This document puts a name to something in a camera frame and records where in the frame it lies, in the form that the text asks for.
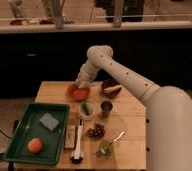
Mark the banana piece in bowl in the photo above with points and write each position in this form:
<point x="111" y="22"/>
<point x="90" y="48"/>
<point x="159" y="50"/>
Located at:
<point x="111" y="89"/>

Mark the metal cup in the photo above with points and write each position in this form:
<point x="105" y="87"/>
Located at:
<point x="106" y="108"/>

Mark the small wooden block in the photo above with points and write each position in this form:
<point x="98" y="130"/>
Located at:
<point x="70" y="137"/>

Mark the red bowl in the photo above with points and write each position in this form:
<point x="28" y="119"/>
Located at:
<point x="78" y="94"/>

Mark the bunch of dark grapes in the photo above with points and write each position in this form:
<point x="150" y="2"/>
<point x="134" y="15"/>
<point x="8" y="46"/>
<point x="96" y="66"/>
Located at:
<point x="98" y="131"/>

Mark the green plastic tray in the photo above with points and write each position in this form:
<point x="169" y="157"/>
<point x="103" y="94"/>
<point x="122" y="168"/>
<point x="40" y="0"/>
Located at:
<point x="30" y="127"/>

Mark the grey folded towel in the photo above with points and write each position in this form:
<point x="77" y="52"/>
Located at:
<point x="49" y="121"/>

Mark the orange fruit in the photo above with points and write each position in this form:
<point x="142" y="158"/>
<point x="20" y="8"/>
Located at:
<point x="35" y="145"/>

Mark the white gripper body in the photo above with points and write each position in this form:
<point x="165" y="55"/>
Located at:
<point x="86" y="75"/>

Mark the white cup with cucumber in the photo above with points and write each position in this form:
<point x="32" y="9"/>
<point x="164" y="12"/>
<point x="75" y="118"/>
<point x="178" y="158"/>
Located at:
<point x="86" y="111"/>

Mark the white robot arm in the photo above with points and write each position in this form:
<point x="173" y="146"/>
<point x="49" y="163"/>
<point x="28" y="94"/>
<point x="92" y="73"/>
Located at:
<point x="168" y="111"/>

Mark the dark brown wooden bowl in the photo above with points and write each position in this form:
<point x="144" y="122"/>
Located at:
<point x="109" y="83"/>

